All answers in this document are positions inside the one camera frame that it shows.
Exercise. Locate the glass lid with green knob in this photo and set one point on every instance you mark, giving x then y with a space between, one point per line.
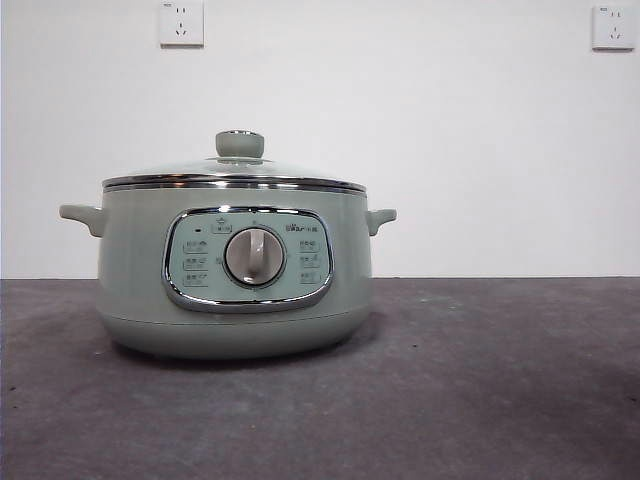
240 145

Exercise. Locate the pale green electric pot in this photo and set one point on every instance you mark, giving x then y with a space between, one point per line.
135 280

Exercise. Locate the white wall socket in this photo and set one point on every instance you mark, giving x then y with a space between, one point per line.
181 22
610 27

